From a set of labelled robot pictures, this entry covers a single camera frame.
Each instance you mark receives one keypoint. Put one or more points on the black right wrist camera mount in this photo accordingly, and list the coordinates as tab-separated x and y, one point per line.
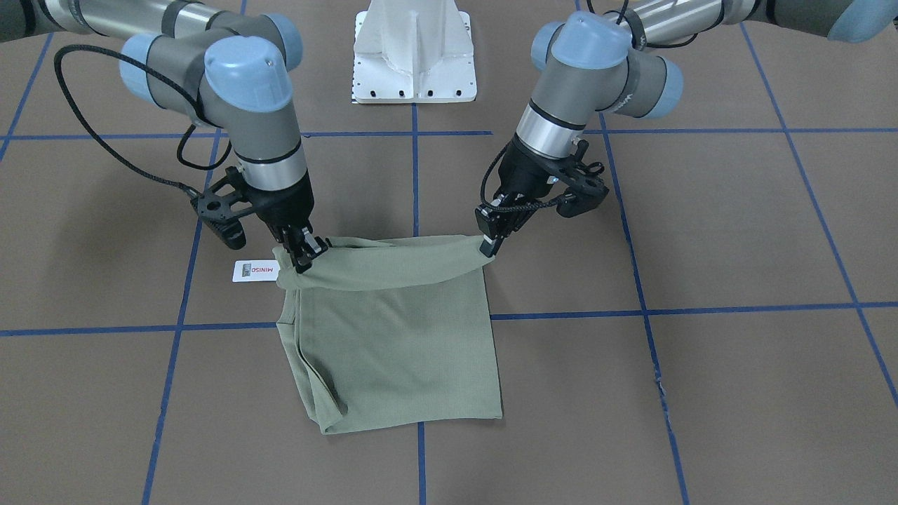
222	205

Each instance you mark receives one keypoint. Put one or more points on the white price tag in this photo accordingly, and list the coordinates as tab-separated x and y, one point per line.
255	271

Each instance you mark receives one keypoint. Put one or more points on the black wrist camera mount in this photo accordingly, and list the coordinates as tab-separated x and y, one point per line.
222	205
585	187

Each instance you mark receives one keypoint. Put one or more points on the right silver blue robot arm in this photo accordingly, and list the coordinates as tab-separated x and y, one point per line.
220	69

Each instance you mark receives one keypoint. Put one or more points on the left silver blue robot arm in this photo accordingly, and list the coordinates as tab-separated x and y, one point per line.
610	62

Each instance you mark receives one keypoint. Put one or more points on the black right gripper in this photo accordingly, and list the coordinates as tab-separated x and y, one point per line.
286	207

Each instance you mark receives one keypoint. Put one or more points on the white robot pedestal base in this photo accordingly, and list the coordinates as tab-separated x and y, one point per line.
413	52

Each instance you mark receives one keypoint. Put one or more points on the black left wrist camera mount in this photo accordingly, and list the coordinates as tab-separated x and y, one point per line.
585	187

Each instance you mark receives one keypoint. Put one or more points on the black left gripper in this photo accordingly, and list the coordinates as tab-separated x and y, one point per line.
525	172

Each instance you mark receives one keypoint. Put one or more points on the olive green long-sleeve shirt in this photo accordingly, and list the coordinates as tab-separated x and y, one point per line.
380	334

